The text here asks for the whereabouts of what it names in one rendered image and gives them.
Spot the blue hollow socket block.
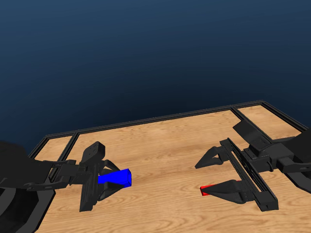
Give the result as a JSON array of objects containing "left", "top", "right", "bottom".
[{"left": 98, "top": 168, "right": 133, "bottom": 188}]

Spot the thin red peg bar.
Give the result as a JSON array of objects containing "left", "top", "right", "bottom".
[{"left": 200, "top": 180, "right": 242, "bottom": 197}]

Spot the black table frame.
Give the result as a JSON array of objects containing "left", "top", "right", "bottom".
[{"left": 27, "top": 99, "right": 310, "bottom": 183}]

